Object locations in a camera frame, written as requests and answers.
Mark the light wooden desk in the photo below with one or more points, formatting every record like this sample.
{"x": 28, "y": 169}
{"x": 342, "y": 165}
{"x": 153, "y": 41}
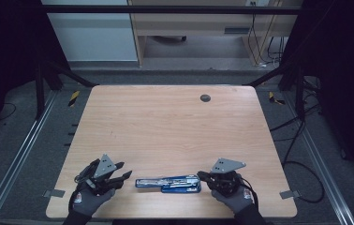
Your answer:
{"x": 197, "y": 25}

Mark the yellow clamp right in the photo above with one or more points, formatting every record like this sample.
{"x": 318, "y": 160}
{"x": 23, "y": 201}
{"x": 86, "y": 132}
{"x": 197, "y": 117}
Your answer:
{"x": 273, "y": 98}

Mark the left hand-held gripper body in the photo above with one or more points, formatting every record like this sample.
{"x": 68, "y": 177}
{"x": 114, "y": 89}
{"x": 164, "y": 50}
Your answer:
{"x": 103, "y": 170}

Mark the person's left hand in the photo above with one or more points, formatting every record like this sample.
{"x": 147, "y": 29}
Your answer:
{"x": 91, "y": 201}

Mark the black frame strut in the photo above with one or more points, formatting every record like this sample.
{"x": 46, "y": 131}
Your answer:
{"x": 40, "y": 90}
{"x": 299, "y": 90}

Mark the dark curtain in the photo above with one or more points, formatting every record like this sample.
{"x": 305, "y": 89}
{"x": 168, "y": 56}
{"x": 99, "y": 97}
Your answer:
{"x": 343, "y": 78}
{"x": 6, "y": 62}

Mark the white cabinet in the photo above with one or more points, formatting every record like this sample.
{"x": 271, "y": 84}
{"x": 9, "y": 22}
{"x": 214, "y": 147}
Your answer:
{"x": 94, "y": 37}

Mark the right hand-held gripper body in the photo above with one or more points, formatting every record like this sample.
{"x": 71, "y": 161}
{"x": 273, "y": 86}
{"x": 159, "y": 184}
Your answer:
{"x": 225, "y": 181}

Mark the grey table edge bracket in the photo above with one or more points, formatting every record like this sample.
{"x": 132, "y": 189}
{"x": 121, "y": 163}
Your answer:
{"x": 53, "y": 193}
{"x": 289, "y": 194}

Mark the dark chair base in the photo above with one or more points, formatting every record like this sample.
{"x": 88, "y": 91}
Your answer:
{"x": 169, "y": 38}

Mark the grey round table grommet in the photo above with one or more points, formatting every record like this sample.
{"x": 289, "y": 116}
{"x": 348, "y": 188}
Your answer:
{"x": 205, "y": 98}

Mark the person's right hand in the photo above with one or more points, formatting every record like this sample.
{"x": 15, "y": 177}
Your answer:
{"x": 234, "y": 201}

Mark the aluminium floor rail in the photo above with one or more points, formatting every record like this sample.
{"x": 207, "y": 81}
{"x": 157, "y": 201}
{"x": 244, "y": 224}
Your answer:
{"x": 19, "y": 156}
{"x": 318, "y": 162}

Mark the black frame crossbar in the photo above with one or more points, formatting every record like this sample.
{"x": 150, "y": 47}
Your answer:
{"x": 165, "y": 9}

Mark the blue stapler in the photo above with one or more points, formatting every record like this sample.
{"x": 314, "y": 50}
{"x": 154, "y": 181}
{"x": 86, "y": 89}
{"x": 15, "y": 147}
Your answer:
{"x": 172, "y": 183}

